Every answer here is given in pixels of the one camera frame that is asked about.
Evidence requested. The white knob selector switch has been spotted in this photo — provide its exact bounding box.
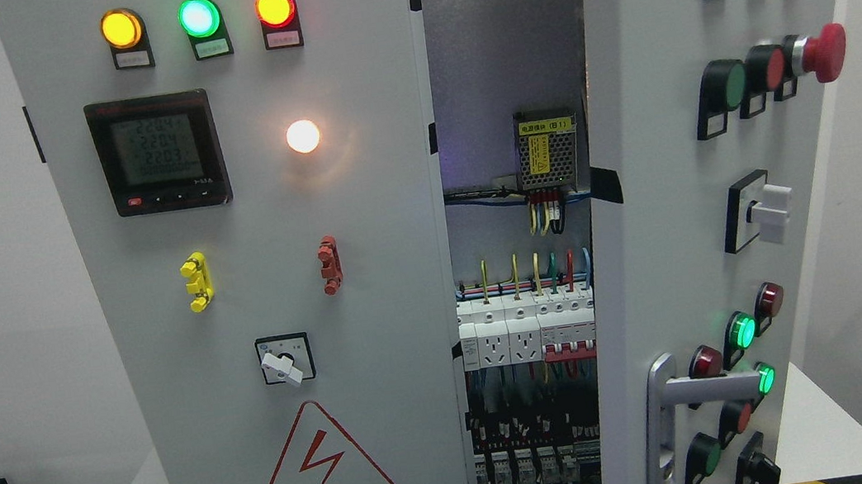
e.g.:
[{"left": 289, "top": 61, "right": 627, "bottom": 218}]
[{"left": 724, "top": 168, "right": 793, "bottom": 254}]

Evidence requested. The perforated metal power supply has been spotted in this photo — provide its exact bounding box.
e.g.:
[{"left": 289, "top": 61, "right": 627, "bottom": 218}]
[{"left": 511, "top": 108, "right": 578, "bottom": 192}]

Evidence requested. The lower relay terminal row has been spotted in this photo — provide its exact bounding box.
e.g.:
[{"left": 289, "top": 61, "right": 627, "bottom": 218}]
[{"left": 468, "top": 391, "right": 607, "bottom": 484}]

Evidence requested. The grey electrical cabinet body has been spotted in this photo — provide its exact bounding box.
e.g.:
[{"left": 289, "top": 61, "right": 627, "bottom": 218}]
[{"left": 421, "top": 0, "right": 603, "bottom": 484}]

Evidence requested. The yellow test terminal block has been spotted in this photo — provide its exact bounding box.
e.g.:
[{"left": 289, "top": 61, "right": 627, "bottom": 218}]
[{"left": 179, "top": 251, "right": 215, "bottom": 312}]

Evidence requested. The green indicator lamp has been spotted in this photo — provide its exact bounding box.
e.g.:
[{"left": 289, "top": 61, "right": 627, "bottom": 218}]
[{"left": 177, "top": 0, "right": 221, "bottom": 39}]

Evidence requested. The white socket breaker row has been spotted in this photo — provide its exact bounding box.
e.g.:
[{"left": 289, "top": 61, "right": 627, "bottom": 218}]
[{"left": 456, "top": 283, "right": 597, "bottom": 372}]

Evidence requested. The white rotary selector switch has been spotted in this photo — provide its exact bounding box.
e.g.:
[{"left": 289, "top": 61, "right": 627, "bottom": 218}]
[{"left": 254, "top": 332, "right": 318, "bottom": 387}]

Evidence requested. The red indicator lamp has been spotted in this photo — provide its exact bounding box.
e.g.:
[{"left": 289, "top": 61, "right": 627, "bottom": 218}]
[{"left": 255, "top": 0, "right": 297, "bottom": 29}]

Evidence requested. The grey cabinet door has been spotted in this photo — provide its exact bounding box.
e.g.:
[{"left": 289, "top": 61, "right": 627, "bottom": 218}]
[
  {"left": 582, "top": 0, "right": 844, "bottom": 484},
  {"left": 0, "top": 0, "right": 471, "bottom": 484}
]

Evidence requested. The silver door handle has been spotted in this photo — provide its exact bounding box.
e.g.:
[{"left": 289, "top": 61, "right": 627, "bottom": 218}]
[{"left": 646, "top": 353, "right": 765, "bottom": 484}]

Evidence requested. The yellow indicator lamp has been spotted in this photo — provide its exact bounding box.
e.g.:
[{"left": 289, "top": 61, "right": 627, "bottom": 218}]
[{"left": 99, "top": 7, "right": 144, "bottom": 50}]

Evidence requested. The red mushroom emergency button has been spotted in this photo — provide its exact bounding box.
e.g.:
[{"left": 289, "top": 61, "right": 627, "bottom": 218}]
[{"left": 781, "top": 22, "right": 846, "bottom": 83}]

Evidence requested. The white glowing indicator lamp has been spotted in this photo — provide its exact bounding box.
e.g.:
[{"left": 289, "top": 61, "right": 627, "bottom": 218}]
[{"left": 286, "top": 119, "right": 321, "bottom": 154}]

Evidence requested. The red test terminal block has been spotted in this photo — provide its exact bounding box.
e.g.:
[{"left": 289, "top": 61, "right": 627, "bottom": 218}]
[{"left": 316, "top": 235, "right": 344, "bottom": 296}]

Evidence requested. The black digital power meter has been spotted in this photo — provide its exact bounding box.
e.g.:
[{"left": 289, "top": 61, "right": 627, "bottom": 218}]
[{"left": 83, "top": 88, "right": 234, "bottom": 217}]

